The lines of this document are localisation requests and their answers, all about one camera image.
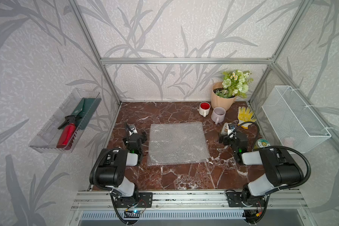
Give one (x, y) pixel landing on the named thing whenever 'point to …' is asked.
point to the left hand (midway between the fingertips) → (134, 131)
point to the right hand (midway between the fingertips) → (226, 130)
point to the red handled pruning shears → (68, 133)
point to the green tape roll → (262, 143)
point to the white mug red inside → (204, 108)
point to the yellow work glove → (245, 116)
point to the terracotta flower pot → (217, 101)
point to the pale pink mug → (218, 115)
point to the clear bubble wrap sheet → (177, 143)
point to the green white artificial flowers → (236, 83)
